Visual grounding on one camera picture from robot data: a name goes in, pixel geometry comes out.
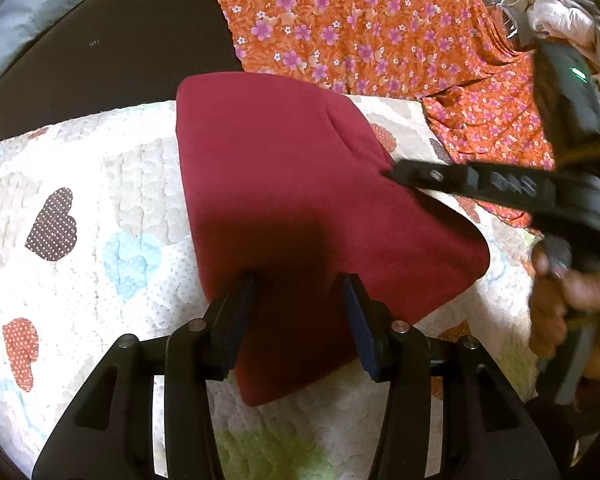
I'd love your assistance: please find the dark red small sweater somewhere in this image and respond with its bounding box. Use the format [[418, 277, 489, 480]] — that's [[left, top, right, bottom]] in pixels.
[[176, 72, 490, 406]]

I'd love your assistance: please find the pile of beige clothes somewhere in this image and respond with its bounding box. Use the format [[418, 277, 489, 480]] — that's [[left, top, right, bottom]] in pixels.
[[505, 0, 600, 72]]

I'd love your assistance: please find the person right hand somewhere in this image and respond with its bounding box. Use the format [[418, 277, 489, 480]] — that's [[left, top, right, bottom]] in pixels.
[[529, 243, 600, 380]]

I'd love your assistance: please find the orange floral fabric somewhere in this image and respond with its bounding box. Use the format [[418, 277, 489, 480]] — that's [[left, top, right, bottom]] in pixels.
[[197, 0, 556, 231]]

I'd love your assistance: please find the quilted heart pattern bedspread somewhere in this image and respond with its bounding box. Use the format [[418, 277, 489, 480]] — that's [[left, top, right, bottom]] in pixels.
[[0, 91, 552, 480]]

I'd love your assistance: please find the black ribbed fabric cushion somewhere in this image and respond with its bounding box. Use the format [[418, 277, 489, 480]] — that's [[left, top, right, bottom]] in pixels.
[[0, 0, 242, 142]]

